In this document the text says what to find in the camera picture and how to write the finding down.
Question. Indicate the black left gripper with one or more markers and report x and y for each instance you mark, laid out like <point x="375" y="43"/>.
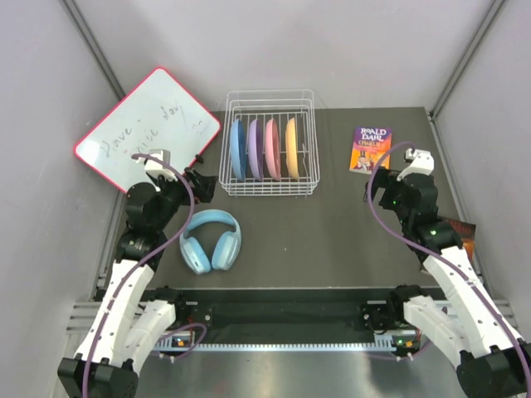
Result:
<point x="203" y="185"/>

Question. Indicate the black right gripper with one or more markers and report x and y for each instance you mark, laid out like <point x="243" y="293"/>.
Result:
<point x="384" y="178"/>

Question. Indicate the blue plate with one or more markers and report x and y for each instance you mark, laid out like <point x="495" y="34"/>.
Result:
<point x="238" y="150"/>

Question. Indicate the purple plate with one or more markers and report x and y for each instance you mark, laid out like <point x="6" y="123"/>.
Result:
<point x="255" y="149"/>

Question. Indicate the yellow plate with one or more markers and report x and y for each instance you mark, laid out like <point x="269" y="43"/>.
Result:
<point x="291" y="149"/>

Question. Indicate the pink plate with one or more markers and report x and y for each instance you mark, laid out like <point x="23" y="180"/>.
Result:
<point x="272" y="149"/>

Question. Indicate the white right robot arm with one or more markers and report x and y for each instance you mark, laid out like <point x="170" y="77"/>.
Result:
<point x="490" y="357"/>

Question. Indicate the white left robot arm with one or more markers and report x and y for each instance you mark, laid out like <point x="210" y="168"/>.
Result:
<point x="125" y="331"/>

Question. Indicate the dark orange book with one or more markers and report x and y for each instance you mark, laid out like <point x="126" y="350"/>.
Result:
<point x="466" y="231"/>

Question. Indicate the Roald Dahl book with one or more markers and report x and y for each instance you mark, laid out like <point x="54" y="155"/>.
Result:
<point x="369" y="145"/>

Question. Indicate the pink-framed whiteboard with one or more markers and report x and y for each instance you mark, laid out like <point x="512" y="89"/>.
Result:
<point x="159" y="113"/>

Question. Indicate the light blue headphones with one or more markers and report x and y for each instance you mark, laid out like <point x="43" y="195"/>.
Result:
<point x="212" y="241"/>

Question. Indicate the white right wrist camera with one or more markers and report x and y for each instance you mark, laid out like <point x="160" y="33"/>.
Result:
<point x="418" y="162"/>

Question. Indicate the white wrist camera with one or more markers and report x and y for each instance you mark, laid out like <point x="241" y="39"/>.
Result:
<point x="156" y="167"/>
<point x="418" y="162"/>

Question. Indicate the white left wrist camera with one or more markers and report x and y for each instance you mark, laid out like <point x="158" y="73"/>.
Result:
<point x="156" y="167"/>

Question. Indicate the white wire dish rack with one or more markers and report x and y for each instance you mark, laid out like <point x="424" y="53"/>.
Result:
<point x="280" y="105"/>

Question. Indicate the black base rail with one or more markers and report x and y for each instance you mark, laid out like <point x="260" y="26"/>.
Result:
<point x="286" y="316"/>

